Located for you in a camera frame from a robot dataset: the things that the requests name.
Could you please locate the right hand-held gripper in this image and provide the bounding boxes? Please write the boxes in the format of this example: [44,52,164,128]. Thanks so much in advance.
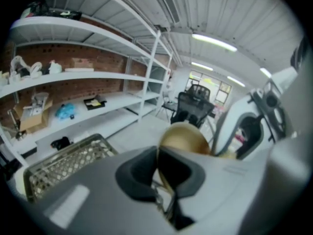
[212,67,304,161]

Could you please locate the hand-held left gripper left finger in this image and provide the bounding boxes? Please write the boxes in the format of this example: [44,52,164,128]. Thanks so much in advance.
[36,145,178,235]

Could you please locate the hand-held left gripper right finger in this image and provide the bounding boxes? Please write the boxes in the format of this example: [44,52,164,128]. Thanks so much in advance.
[158,146,271,235]

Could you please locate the gold metal bowl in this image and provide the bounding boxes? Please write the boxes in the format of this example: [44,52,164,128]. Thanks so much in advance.
[157,121,237,198]

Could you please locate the short ceiling tube light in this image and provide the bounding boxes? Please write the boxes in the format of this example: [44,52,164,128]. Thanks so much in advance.
[226,75,246,88]
[191,62,214,71]
[259,67,272,79]

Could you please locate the black mesh office chair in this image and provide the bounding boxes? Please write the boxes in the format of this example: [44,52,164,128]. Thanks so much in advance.
[170,84,216,129]

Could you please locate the small black object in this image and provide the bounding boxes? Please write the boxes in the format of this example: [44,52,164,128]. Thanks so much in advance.
[50,136,72,151]

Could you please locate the long ceiling tube light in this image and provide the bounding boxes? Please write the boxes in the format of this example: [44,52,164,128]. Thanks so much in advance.
[191,33,238,53]

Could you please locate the blue plastic bag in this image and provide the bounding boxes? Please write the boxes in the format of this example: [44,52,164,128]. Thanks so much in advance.
[55,103,78,120]

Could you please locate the black tray with yellow items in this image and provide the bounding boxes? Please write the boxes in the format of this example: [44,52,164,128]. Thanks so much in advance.
[83,94,108,111]

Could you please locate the white metal shelf unit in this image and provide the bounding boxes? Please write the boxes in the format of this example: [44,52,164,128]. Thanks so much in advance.
[0,0,173,166]

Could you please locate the open cardboard box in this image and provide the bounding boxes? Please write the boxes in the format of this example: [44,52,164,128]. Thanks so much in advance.
[13,92,54,135]

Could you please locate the flat white board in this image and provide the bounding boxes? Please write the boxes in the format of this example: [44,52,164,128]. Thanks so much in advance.
[64,67,95,73]

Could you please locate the small brown cardboard box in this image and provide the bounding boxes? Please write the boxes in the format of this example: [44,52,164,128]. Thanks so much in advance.
[71,57,94,70]

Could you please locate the white ceiling air vent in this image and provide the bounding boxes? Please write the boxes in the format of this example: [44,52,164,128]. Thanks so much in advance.
[153,0,181,24]

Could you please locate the white crumpled bags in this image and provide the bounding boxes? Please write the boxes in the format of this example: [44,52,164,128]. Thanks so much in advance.
[9,55,63,80]

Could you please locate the black bag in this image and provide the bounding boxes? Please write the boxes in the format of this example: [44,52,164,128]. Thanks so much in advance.
[21,0,83,21]

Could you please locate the window with dark frame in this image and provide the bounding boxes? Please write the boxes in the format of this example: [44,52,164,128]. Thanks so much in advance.
[188,70,232,106]

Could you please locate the metal wire dish basket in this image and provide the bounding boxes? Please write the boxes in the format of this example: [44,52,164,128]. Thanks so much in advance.
[23,133,118,203]

